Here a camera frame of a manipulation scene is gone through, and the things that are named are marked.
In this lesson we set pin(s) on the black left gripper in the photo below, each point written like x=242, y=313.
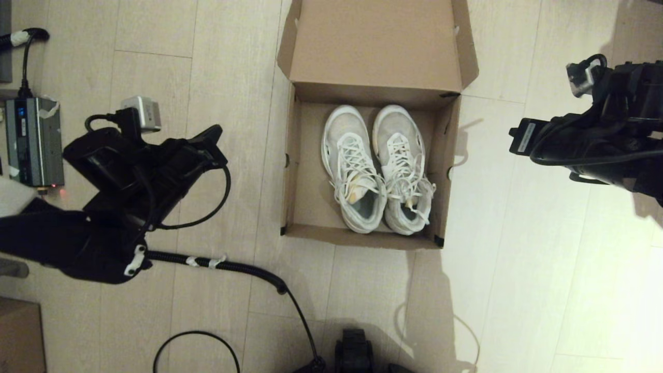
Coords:
x=119, y=160

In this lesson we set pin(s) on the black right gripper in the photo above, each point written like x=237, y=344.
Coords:
x=621, y=103

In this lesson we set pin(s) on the white lace-up sneaker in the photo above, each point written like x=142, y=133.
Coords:
x=344, y=129
x=396, y=127

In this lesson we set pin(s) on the brown cardboard shoe box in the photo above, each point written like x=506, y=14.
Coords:
x=373, y=46

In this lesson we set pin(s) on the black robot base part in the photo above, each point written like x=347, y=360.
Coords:
x=354, y=352

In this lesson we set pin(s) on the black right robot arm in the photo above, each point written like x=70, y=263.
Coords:
x=647, y=181

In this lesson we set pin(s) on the white tape wrap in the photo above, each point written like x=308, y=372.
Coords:
x=192, y=261

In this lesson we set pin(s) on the grey power supply unit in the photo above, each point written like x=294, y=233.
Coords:
x=33, y=140

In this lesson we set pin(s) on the plain brown cardboard carton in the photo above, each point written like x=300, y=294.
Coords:
x=20, y=336

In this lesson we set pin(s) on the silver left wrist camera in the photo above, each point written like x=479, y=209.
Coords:
x=142, y=114

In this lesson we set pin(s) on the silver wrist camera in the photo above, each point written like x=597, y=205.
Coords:
x=579, y=80
x=142, y=114

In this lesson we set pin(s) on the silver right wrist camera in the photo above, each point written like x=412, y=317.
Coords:
x=579, y=80

